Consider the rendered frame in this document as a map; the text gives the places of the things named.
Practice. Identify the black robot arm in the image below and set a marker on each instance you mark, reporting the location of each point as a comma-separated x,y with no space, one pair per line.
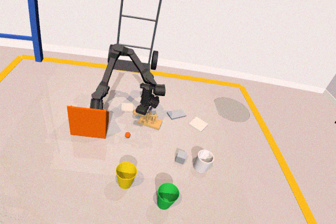
147,76

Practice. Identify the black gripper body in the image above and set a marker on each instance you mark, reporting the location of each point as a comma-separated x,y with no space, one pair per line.
142,109

